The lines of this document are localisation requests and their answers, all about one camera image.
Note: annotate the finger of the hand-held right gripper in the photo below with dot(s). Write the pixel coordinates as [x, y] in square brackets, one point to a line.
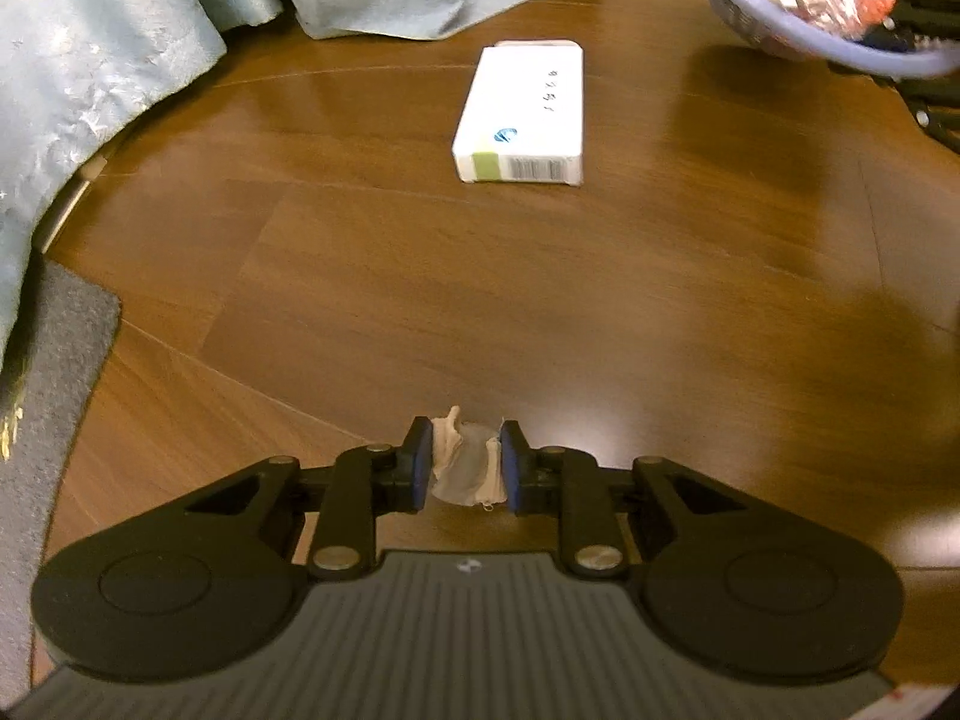
[934, 116]
[919, 15]

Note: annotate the grey door mat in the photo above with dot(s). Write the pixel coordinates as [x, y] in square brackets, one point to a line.
[45, 427]

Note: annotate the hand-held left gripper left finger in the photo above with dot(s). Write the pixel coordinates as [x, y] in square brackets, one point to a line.
[421, 466]

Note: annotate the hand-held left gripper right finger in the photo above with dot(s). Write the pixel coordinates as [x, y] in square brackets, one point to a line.
[513, 469]

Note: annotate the grey-blue star curtain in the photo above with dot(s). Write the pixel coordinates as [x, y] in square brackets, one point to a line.
[82, 75]

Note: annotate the white medicine box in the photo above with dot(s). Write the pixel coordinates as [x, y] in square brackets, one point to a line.
[525, 120]

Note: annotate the purple plastic mesh basket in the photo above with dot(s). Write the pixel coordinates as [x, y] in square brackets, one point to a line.
[757, 15]

